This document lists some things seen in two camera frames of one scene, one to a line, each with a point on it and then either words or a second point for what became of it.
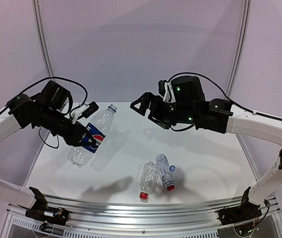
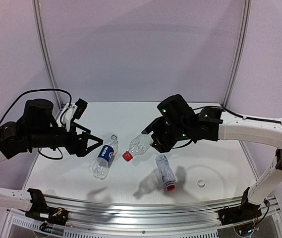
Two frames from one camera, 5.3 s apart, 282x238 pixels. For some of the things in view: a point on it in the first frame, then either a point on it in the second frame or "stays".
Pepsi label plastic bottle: [97, 129] -> [100, 168]
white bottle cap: [172, 168] -> [200, 183]
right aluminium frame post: [238, 51] stays
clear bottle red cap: [147, 180] -> [139, 146]
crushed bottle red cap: [163, 164] stays
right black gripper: [157, 109] -> [159, 135]
